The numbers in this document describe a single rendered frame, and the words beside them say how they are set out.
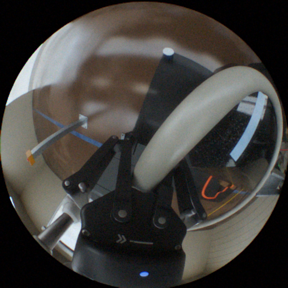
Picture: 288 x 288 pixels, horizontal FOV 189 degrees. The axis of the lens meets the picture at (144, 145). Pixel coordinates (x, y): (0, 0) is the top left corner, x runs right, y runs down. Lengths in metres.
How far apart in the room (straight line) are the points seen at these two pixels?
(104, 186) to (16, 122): 5.84
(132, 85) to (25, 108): 5.66
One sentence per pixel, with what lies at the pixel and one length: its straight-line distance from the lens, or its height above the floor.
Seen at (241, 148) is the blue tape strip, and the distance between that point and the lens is 0.39.
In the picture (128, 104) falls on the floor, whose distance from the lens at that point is 1.14.
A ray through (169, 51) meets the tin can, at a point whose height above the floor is 0.15.
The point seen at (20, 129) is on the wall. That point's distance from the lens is 6.22.
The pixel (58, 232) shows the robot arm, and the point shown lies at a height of 1.25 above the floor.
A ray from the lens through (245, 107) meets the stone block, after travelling 0.41.
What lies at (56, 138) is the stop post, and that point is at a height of 0.58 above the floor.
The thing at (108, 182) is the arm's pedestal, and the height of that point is 0.67.
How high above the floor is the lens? 1.05
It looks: 57 degrees down
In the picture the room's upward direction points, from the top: 154 degrees counter-clockwise
